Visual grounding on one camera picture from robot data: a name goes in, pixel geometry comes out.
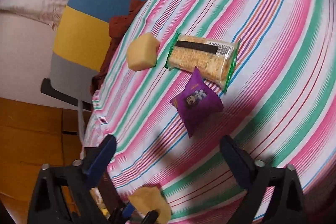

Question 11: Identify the green edged cracker pack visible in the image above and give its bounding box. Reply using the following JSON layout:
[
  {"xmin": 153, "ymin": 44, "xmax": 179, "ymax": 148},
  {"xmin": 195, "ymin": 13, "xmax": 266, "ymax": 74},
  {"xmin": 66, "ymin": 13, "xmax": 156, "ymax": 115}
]
[{"xmin": 165, "ymin": 34, "xmax": 241, "ymax": 93}]

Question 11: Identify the tan sponge block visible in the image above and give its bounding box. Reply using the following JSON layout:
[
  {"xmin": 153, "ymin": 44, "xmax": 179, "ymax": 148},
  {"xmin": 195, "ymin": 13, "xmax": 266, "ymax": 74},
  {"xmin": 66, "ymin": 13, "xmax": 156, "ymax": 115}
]
[{"xmin": 127, "ymin": 186, "xmax": 171, "ymax": 223}]

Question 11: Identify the dark red garment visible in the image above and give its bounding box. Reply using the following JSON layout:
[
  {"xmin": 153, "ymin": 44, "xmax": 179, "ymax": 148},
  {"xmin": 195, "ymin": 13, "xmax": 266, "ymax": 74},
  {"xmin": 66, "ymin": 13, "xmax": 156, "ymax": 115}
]
[{"xmin": 90, "ymin": 0, "xmax": 146, "ymax": 96}]

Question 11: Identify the wooden wardrobe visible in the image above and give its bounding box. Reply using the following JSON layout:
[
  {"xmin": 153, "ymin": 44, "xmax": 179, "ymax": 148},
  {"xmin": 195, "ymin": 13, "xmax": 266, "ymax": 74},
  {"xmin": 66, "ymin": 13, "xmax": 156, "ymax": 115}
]
[{"xmin": 1, "ymin": 98, "xmax": 81, "ymax": 223}]

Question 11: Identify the purple snack packet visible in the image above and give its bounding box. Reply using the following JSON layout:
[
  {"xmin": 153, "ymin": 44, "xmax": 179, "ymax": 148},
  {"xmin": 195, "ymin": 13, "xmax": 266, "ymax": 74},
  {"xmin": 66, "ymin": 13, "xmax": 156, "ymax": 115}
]
[{"xmin": 170, "ymin": 67, "xmax": 223, "ymax": 137}]

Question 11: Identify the yellow sponge block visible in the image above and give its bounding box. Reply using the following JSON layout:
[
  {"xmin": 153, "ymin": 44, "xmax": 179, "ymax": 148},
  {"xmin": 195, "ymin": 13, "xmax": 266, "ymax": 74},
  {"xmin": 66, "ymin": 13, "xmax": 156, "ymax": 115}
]
[{"xmin": 126, "ymin": 33, "xmax": 160, "ymax": 71}]

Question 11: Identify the grey yellow blue chair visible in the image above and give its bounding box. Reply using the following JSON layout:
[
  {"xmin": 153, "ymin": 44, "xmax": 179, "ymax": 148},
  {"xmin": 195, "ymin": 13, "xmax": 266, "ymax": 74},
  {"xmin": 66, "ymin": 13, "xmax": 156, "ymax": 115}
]
[{"xmin": 41, "ymin": 0, "xmax": 147, "ymax": 140}]

